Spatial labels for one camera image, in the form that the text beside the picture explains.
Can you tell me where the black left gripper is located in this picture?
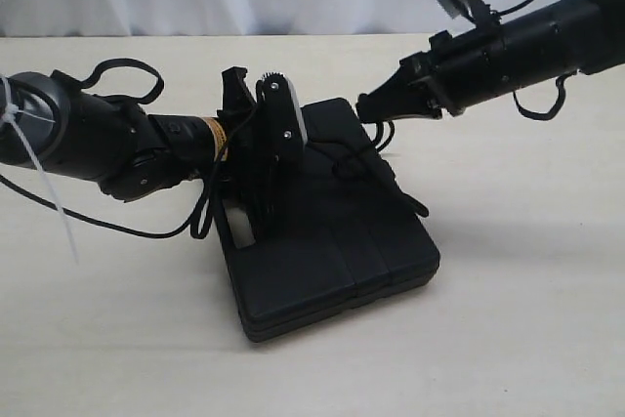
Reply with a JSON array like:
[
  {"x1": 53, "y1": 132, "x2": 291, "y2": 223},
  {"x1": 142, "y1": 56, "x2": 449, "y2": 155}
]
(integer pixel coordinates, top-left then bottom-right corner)
[{"x1": 219, "y1": 66, "x2": 278, "y2": 236}]

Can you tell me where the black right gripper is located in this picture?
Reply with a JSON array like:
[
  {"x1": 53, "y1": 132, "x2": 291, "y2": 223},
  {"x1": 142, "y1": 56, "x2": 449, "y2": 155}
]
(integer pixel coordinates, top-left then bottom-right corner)
[{"x1": 355, "y1": 30, "x2": 464, "y2": 122}]

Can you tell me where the black braided rope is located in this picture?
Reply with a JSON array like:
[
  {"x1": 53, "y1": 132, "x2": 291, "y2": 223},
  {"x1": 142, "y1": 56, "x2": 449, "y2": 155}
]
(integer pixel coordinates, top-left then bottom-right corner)
[{"x1": 305, "y1": 118, "x2": 431, "y2": 218}]

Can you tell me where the black plastic carrying case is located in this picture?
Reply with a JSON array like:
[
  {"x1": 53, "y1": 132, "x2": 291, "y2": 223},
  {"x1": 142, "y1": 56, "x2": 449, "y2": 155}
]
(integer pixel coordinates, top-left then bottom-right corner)
[{"x1": 214, "y1": 98, "x2": 440, "y2": 343}]

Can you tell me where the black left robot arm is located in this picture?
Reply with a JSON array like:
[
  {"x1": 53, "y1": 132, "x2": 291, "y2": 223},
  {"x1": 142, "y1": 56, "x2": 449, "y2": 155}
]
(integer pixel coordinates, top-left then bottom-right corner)
[{"x1": 1, "y1": 58, "x2": 278, "y2": 239}]

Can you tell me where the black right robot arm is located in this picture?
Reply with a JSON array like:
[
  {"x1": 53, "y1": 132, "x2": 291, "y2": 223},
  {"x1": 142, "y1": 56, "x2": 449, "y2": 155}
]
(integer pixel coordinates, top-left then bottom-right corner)
[{"x1": 356, "y1": 0, "x2": 624, "y2": 123}]

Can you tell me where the white zip tie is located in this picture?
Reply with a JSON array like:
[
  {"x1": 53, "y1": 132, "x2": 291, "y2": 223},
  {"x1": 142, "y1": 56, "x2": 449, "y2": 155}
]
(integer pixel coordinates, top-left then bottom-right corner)
[{"x1": 1, "y1": 75, "x2": 80, "y2": 265}]

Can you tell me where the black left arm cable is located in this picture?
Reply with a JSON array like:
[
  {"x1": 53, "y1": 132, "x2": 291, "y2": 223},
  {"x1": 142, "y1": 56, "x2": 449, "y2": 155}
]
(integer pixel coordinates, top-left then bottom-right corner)
[{"x1": 0, "y1": 58, "x2": 260, "y2": 242}]

